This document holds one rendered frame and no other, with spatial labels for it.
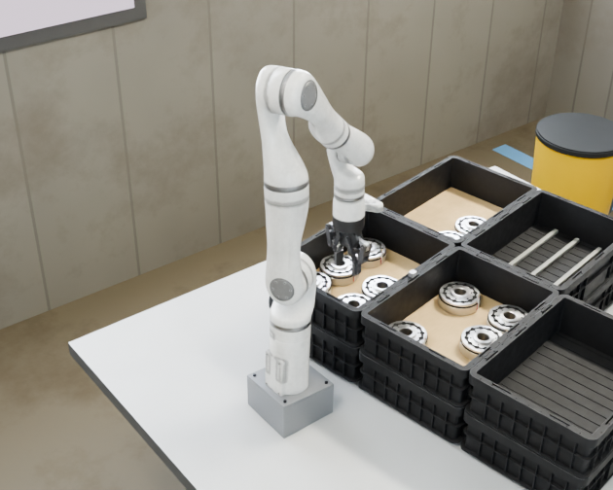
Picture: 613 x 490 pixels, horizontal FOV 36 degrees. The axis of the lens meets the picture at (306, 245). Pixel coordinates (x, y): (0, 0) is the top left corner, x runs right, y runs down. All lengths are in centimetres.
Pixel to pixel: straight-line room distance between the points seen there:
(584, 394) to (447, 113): 276
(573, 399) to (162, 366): 99
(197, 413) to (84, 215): 159
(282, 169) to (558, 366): 82
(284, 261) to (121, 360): 65
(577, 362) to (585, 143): 169
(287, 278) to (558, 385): 67
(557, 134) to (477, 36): 102
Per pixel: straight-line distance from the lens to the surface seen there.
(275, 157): 186
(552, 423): 197
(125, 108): 359
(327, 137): 196
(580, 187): 385
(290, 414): 215
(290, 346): 207
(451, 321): 233
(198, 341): 246
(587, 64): 515
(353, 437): 219
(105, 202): 371
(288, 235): 192
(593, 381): 224
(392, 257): 254
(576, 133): 391
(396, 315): 229
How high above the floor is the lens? 224
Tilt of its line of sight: 33 degrees down
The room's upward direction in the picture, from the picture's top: 1 degrees clockwise
